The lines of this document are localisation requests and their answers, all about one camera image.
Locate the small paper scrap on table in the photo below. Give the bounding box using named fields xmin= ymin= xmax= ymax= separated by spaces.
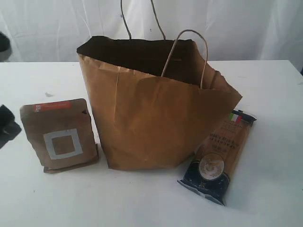
xmin=45 ymin=92 xmax=54 ymax=97

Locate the brown kraft standup pouch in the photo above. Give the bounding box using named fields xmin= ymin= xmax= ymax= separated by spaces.
xmin=20 ymin=98 xmax=99 ymax=174

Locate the brown paper bag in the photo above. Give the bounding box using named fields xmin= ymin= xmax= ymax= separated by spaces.
xmin=76 ymin=0 xmax=243 ymax=171

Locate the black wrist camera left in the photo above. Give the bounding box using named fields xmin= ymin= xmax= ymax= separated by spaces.
xmin=0 ymin=32 xmax=11 ymax=61

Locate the spaghetti packet dark blue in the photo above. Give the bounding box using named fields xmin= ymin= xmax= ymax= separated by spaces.
xmin=178 ymin=110 xmax=256 ymax=205

